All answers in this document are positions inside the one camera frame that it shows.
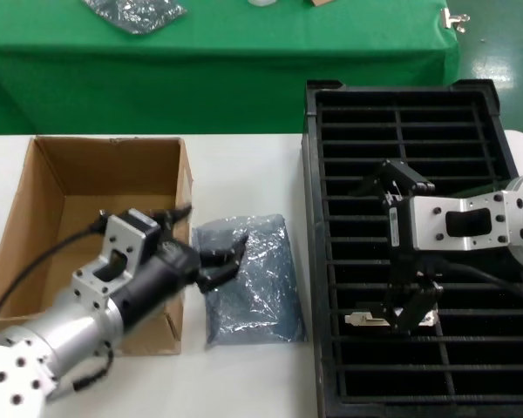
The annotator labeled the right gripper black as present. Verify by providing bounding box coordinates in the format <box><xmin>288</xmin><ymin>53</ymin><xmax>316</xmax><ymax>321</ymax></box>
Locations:
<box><xmin>350</xmin><ymin>159</ymin><xmax>444</xmax><ymax>334</ymax></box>

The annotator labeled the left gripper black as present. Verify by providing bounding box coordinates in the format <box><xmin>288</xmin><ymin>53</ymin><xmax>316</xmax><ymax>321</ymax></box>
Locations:
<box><xmin>112</xmin><ymin>205</ymin><xmax>250</xmax><ymax>332</ymax></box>

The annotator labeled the silver antistatic bag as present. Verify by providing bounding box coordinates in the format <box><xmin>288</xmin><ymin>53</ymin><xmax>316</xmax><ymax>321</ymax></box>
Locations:
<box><xmin>191</xmin><ymin>212</ymin><xmax>309</xmax><ymax>347</ymax></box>

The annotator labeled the black slotted container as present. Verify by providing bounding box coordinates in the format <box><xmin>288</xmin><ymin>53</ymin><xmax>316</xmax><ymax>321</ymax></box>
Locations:
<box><xmin>300</xmin><ymin>79</ymin><xmax>523</xmax><ymax>418</ymax></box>

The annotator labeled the green tablecloth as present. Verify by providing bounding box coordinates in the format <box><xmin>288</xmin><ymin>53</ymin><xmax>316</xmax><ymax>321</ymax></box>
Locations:
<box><xmin>0</xmin><ymin>0</ymin><xmax>463</xmax><ymax>136</ymax></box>

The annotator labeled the metal binder clip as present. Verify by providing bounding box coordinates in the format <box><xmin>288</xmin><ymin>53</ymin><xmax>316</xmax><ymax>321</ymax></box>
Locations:
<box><xmin>439</xmin><ymin>7</ymin><xmax>471</xmax><ymax>34</ymax></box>

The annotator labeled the crumpled antistatic bag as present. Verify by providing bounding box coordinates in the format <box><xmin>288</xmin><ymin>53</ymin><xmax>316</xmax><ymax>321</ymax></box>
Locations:
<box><xmin>81</xmin><ymin>0</ymin><xmax>188</xmax><ymax>36</ymax></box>

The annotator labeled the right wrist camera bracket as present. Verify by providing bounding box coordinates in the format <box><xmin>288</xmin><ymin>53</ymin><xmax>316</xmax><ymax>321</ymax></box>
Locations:
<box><xmin>387</xmin><ymin>193</ymin><xmax>520</xmax><ymax>254</ymax></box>

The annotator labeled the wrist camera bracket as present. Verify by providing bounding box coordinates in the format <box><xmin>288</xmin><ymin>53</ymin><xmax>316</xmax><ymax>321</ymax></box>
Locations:
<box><xmin>71</xmin><ymin>207</ymin><xmax>162</xmax><ymax>311</ymax></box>
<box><xmin>387</xmin><ymin>193</ymin><xmax>520</xmax><ymax>254</ymax></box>

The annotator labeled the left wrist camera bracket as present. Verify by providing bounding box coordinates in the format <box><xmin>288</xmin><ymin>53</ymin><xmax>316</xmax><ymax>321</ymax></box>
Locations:
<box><xmin>71</xmin><ymin>207</ymin><xmax>162</xmax><ymax>311</ymax></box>

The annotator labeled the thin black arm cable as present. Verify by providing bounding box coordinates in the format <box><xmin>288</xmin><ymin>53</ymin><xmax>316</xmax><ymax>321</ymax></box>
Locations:
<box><xmin>51</xmin><ymin>346</ymin><xmax>115</xmax><ymax>393</ymax></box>

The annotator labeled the left camera black cable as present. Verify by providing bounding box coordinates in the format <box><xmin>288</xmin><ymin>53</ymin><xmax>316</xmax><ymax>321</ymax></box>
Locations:
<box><xmin>0</xmin><ymin>222</ymin><xmax>110</xmax><ymax>332</ymax></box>

